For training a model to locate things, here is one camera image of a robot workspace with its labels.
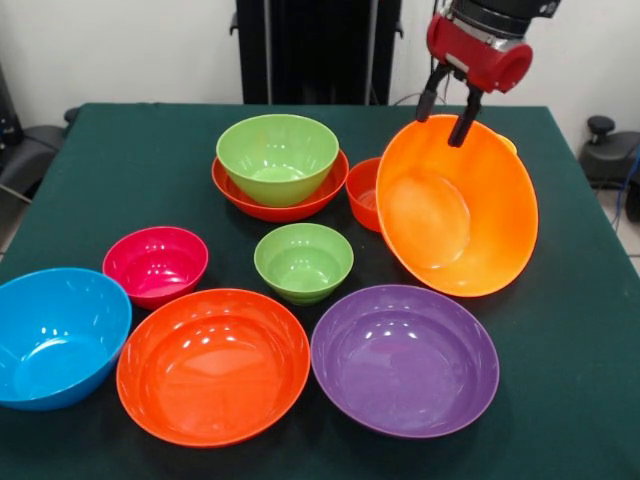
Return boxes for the blue cable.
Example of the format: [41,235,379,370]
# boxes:
[609,144,640,221]

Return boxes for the small red bowl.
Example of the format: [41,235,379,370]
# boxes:
[344,157,384,234]

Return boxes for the black device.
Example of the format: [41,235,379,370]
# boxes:
[0,62,24,149]

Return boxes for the large orange bowl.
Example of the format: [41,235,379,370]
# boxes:
[374,113,540,299]

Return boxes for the dark green table cloth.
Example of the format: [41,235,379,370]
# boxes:
[0,102,640,480]

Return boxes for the small green bowl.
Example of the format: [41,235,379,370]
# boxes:
[253,222,355,307]

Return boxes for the purple bowl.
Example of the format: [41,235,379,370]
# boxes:
[310,284,501,440]

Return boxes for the pink bowl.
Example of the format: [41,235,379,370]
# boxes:
[102,225,210,312]

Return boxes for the large red bowl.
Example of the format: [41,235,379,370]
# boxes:
[115,288,312,449]
[211,148,350,224]

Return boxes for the blue bowl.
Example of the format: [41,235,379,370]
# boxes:
[0,267,134,413]

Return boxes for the large green bowl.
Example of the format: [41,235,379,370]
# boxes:
[215,113,341,208]

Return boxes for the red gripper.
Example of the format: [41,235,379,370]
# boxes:
[415,13,534,149]

